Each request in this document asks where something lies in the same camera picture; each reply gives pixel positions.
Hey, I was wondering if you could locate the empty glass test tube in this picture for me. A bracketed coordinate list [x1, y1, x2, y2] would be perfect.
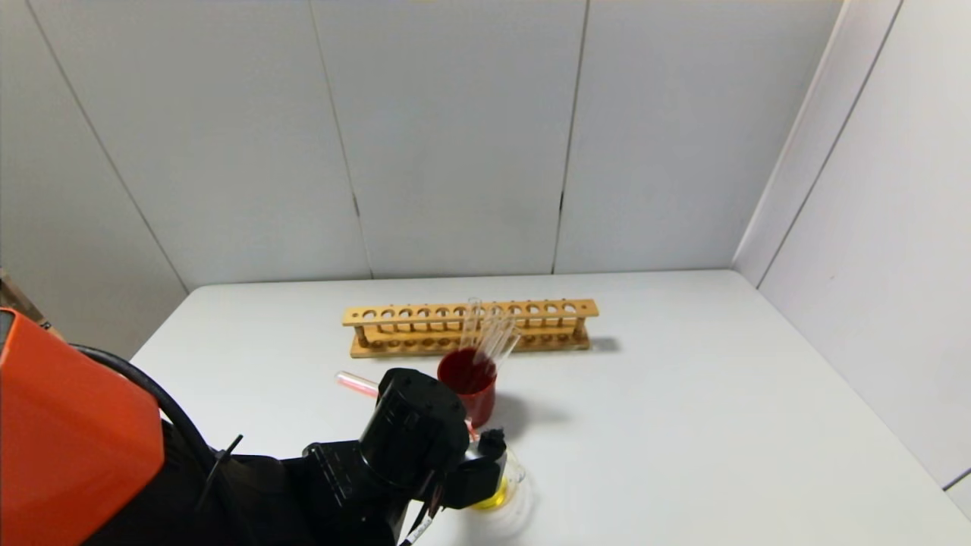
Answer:
[461, 298, 485, 356]
[492, 326, 523, 374]
[485, 312, 517, 362]

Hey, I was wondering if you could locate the red plastic cup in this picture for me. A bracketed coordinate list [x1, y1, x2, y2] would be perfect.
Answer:
[437, 347, 498, 429]

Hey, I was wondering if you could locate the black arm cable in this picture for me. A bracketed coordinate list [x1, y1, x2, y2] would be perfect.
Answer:
[72, 345, 230, 472]

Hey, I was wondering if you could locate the wooden test tube rack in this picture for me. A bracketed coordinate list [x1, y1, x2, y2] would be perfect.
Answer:
[342, 299, 599, 359]

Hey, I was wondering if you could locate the test tube with red pigment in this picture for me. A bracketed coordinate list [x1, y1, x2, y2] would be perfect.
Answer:
[336, 371, 380, 400]

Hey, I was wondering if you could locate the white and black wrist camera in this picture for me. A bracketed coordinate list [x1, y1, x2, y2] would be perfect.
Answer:
[444, 428, 508, 511]

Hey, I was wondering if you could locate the dark metal frame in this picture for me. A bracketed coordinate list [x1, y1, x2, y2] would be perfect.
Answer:
[0, 269, 54, 334]

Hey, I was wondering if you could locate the clear glass beaker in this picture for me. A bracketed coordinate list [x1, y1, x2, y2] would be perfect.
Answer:
[470, 444, 536, 532]

